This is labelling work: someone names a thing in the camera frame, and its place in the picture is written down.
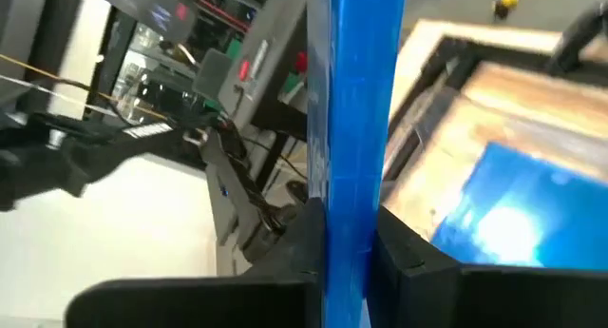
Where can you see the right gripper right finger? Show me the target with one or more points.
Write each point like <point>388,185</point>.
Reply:
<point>475,299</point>

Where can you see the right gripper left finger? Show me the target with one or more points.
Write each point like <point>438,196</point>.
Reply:
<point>190,304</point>

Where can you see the blue disc case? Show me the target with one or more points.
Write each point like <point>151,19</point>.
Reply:
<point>356,128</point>
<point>522,199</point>

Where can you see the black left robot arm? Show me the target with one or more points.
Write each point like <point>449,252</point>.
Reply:
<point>71,161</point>

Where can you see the grey panel with red label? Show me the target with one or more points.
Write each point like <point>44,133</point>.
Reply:
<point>256,81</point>

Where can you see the black table frame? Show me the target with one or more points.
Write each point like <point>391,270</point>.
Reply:
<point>475,50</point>

